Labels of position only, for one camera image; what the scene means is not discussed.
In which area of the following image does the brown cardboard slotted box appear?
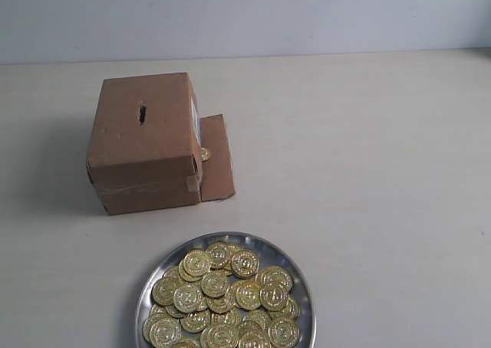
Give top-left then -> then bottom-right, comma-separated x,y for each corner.
86,72 -> 236,215

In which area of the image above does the gold coin top plate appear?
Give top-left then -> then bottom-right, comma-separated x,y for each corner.
230,249 -> 259,278

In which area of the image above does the gold coin plate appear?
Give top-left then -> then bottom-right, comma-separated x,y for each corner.
173,284 -> 203,314
260,283 -> 288,311
268,317 -> 300,348
149,318 -> 182,348
200,271 -> 230,298
183,249 -> 211,277
230,249 -> 259,278

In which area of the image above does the gold coin upper left plate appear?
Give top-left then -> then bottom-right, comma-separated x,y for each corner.
183,249 -> 211,277

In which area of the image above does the gold coin centre plate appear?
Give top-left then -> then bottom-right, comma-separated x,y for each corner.
200,271 -> 230,298

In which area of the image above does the round silver metal plate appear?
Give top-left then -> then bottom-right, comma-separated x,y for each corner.
134,232 -> 316,347

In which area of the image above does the gold coin bottom right plate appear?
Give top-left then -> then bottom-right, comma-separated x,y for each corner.
268,317 -> 300,348

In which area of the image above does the gold coin bottom left plate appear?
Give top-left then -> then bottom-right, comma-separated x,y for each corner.
149,318 -> 182,348

